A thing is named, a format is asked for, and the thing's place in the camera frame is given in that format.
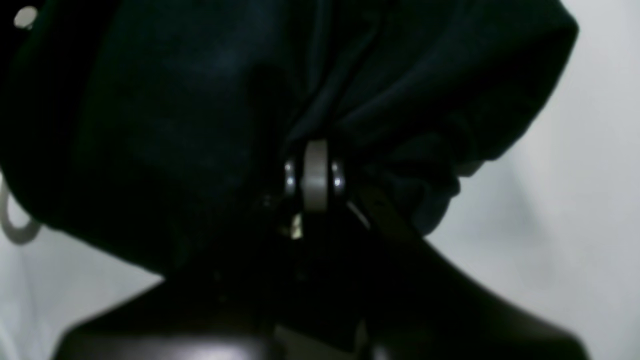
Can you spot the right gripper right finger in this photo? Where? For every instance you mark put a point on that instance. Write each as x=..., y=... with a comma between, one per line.
x=337, y=178

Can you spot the black T-shirt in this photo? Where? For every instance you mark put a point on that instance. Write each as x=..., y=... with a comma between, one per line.
x=147, y=128

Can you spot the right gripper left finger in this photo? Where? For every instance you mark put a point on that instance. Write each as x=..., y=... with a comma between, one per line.
x=292, y=176

